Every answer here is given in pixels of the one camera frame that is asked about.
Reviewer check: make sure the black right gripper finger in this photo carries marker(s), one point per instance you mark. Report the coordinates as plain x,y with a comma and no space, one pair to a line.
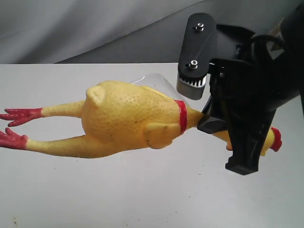
213,120
247,139

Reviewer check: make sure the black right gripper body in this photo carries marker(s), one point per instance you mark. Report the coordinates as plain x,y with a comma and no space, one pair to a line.
236,77

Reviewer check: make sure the yellow rubber chicken toy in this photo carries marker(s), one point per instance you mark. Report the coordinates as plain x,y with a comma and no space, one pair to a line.
116,117

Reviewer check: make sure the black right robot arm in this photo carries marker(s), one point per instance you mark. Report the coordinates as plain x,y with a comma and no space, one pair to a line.
267,72

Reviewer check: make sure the white square plate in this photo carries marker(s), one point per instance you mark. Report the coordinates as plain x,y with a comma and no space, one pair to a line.
159,83

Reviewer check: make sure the grey backdrop cloth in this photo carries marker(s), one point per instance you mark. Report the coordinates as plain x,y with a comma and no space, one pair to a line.
117,31

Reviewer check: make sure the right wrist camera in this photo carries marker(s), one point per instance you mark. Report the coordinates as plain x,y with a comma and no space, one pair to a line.
198,48

